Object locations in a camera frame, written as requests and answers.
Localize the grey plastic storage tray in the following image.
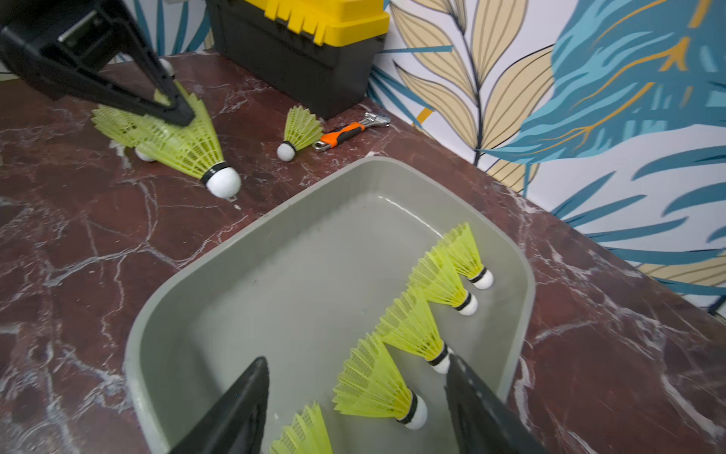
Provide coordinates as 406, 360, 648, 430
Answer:
125, 157, 536, 453

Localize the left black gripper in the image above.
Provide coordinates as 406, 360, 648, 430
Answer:
1, 1, 196, 127

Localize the yellow-green shuttlecock four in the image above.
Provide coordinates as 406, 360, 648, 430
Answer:
268, 402, 333, 454

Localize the yellow-green shuttlecock five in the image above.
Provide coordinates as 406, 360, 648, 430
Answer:
277, 106, 323, 162

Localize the yellow black toolbox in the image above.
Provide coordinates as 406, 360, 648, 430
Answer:
207, 1, 391, 119

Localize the yellow-green shuttlecock nine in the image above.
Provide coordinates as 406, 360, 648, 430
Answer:
134, 148, 155, 163

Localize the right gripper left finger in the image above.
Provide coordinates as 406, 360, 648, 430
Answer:
170, 357, 270, 453

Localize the yellow-green shuttlecock six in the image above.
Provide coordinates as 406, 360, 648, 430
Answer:
333, 333, 428, 431

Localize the yellow-green shuttlecock two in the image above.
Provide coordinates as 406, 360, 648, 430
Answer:
438, 222, 495, 291

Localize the yellow-green shuttlecock three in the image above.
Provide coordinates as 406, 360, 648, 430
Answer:
375, 287, 452, 375

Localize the yellow-green shuttlecock eight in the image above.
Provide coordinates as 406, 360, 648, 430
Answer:
92, 82, 241, 199

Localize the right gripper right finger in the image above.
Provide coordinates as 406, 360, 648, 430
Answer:
444, 355, 546, 453

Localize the yellow-green shuttlecock one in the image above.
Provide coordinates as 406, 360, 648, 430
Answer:
408, 246, 478, 316

